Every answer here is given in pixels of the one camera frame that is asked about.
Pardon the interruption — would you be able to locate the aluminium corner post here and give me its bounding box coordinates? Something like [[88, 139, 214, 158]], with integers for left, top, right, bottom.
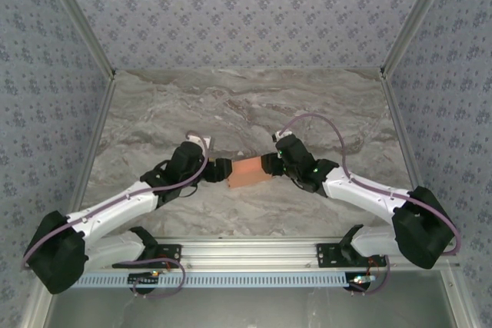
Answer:
[[38, 0, 118, 79], [379, 0, 459, 80]]

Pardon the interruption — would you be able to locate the long aluminium mounting rail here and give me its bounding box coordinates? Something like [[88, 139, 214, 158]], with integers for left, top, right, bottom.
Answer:
[[42, 238, 461, 272]]

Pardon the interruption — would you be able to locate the aluminium side rail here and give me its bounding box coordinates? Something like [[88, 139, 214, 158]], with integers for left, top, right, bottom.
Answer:
[[59, 74, 118, 243], [380, 72, 439, 239]]

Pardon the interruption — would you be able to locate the pink paper box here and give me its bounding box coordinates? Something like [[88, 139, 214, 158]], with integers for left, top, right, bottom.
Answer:
[[226, 155, 272, 191]]

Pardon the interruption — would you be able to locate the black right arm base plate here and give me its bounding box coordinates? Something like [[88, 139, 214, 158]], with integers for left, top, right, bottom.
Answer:
[[315, 242, 387, 269]]

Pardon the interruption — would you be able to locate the white slotted cable duct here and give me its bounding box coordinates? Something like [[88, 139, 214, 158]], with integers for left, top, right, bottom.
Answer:
[[72, 273, 357, 290]]

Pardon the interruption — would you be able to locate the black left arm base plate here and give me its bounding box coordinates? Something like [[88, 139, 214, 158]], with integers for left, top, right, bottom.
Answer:
[[111, 242, 182, 269]]

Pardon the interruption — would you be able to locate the small circuit board adapter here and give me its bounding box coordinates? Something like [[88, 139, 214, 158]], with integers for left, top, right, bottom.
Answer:
[[347, 273, 377, 293], [128, 270, 161, 293]]

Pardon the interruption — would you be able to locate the aluminium lower frame beam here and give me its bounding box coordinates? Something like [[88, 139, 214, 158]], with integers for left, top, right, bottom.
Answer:
[[22, 289, 53, 328], [440, 266, 476, 328]]

